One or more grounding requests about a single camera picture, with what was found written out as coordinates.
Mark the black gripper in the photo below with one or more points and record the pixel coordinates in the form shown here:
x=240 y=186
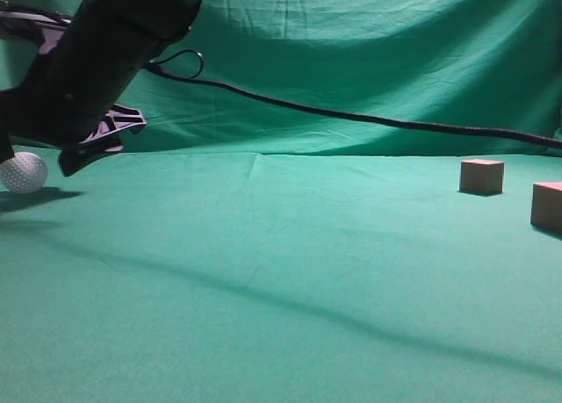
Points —
x=69 y=89

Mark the white dimpled ball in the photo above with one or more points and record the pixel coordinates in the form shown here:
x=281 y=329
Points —
x=24 y=173

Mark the wooden cube block at edge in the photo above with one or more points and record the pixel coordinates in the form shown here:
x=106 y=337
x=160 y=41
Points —
x=546 y=206

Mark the green cloth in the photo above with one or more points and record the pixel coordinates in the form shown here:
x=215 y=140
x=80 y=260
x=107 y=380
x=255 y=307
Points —
x=242 y=252

